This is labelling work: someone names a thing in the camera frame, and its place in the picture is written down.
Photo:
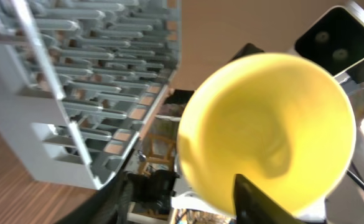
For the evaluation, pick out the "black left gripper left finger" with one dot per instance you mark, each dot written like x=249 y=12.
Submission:
x=108 y=205

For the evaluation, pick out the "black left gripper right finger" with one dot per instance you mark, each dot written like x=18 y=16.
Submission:
x=252 y=206

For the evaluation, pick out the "yellow plastic cup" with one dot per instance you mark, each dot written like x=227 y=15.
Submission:
x=265 y=133

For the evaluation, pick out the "grey dishwasher rack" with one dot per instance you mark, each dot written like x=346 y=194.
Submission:
x=80 y=81

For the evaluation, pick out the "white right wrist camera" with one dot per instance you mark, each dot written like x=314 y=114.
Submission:
x=335 y=41

